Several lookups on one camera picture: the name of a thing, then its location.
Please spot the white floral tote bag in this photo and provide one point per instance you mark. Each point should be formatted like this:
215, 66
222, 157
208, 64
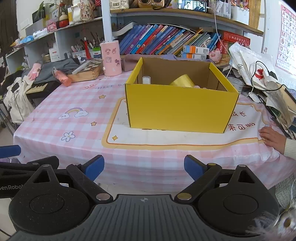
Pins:
82, 10

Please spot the row of colourful books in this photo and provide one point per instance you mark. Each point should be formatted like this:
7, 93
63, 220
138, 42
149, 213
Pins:
158, 39

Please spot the purple pink cloth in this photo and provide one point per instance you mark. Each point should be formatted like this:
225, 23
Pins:
129, 61

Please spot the pink pig plush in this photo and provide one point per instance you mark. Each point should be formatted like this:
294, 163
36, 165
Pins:
215, 56

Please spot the black charger with cable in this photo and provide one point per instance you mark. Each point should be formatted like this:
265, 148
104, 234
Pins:
263, 79

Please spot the white spray bottle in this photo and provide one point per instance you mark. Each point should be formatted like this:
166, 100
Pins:
146, 80

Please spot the white tape roll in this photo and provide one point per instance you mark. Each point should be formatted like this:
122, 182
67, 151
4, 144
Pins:
237, 83

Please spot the pink glove on clothes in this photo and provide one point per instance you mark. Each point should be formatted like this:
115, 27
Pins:
34, 72

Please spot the grey clothes pile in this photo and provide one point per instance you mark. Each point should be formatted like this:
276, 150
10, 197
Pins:
46, 70

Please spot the gold retro radio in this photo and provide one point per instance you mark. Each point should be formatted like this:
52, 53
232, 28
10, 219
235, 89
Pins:
151, 3

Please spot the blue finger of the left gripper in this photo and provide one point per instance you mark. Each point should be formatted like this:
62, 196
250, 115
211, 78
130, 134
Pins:
9, 151

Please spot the red dictionary books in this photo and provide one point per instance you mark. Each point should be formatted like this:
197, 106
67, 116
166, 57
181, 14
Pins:
227, 39

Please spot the yellow tape roll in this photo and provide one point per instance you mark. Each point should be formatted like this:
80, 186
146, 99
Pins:
183, 81

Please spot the pile of papers and bags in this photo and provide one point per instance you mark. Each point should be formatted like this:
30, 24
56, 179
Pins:
280, 104

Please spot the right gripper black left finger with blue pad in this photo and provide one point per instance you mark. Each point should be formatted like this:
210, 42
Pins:
83, 177

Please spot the white pearl handbag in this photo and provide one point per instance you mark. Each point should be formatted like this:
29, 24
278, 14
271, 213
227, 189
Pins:
119, 4

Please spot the yellow cardboard box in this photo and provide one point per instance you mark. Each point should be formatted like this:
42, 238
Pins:
160, 106

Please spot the wooden chess board box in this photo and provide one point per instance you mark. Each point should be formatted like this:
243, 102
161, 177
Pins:
87, 71

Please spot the orange white box upper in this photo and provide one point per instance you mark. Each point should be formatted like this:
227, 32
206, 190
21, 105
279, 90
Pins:
195, 50

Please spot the white storage container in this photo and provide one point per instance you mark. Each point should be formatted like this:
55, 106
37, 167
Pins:
240, 14

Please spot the alphabet wall poster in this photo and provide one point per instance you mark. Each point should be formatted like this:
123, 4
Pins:
286, 51

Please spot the smartphone on shelf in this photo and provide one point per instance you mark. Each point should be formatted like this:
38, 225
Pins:
193, 5

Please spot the person's hand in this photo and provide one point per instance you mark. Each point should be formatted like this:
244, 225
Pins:
273, 139

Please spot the pink cylinder pen holder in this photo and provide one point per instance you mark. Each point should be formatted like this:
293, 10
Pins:
111, 58

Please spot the pink checkered tablecloth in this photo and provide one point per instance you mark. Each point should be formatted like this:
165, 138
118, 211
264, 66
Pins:
86, 119

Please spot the orange pink bottle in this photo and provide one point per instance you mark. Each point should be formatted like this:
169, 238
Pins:
62, 77

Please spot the pink fuzzy glove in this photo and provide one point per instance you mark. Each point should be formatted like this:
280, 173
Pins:
196, 86

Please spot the orange white box lower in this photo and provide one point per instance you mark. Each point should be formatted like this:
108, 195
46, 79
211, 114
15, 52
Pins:
201, 57

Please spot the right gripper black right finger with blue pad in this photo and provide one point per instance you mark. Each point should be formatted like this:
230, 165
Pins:
204, 176

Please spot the orange white box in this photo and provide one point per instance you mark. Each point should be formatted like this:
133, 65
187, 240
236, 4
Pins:
195, 50
201, 57

